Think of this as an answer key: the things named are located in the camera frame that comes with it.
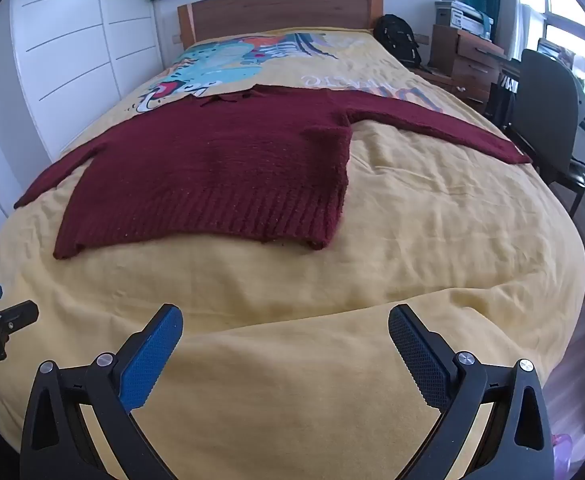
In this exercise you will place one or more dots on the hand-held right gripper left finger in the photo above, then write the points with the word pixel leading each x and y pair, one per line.
pixel 150 360

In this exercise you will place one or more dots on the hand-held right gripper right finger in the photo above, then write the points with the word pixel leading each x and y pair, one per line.
pixel 420 360

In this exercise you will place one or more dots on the maroon knitted sweater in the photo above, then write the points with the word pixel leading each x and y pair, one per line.
pixel 222 160

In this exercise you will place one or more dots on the yellow printed bedspread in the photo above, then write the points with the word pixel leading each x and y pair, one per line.
pixel 322 285

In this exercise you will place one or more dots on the black bag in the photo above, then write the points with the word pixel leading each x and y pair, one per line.
pixel 501 102

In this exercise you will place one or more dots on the white wardrobe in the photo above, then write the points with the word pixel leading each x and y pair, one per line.
pixel 72 35

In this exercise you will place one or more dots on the grey office chair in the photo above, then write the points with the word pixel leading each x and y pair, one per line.
pixel 542 100

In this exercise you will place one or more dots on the wooden drawer unit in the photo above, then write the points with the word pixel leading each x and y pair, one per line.
pixel 467 60

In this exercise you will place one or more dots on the black backpack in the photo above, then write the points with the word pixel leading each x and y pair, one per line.
pixel 395 35

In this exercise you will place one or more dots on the grey printer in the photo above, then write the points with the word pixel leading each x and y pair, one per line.
pixel 460 15

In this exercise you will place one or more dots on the wooden headboard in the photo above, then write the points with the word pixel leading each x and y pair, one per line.
pixel 282 10

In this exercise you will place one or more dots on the window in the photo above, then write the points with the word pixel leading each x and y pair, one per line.
pixel 572 15

